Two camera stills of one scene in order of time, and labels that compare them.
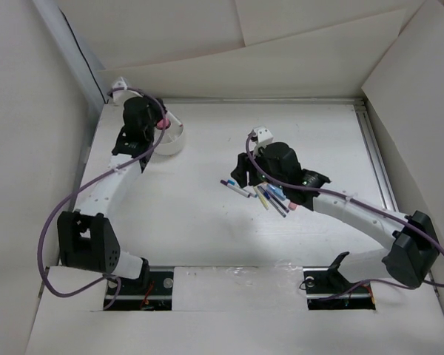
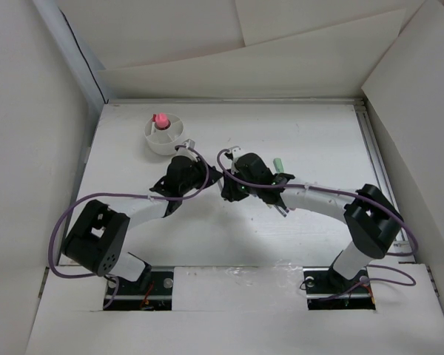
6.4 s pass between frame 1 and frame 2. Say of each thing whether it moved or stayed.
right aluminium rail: stayed
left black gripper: moved
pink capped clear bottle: stayed
